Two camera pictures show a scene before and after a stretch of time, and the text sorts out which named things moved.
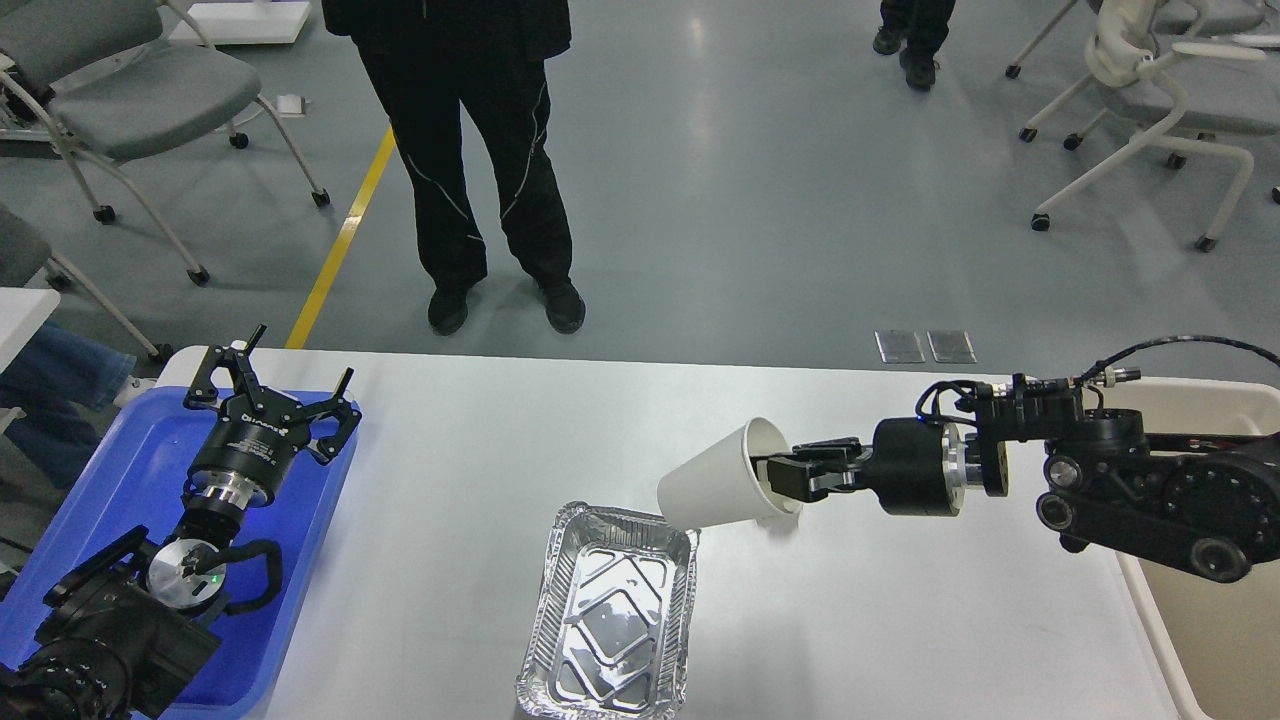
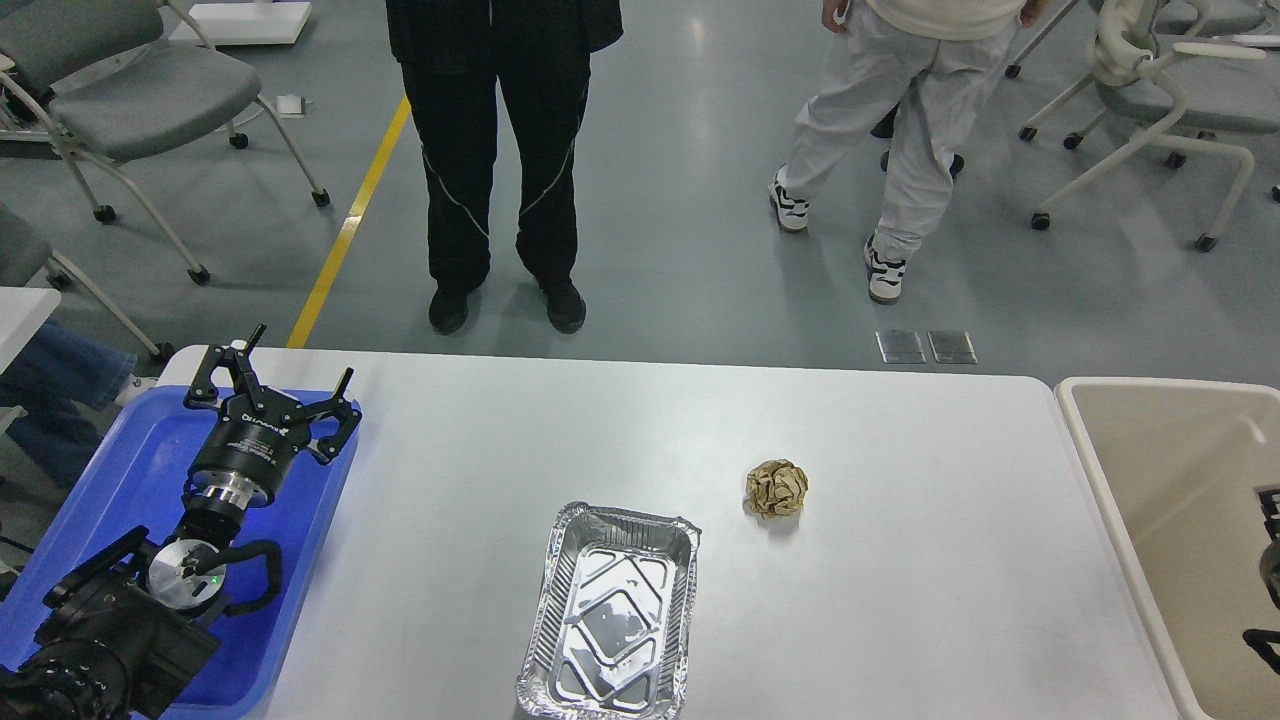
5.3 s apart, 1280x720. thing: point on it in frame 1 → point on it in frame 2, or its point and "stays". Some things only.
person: x=924 y=24 → x=884 y=128
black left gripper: x=248 y=450 stays
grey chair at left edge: x=26 y=259 stays
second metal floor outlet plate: x=951 y=346 stays
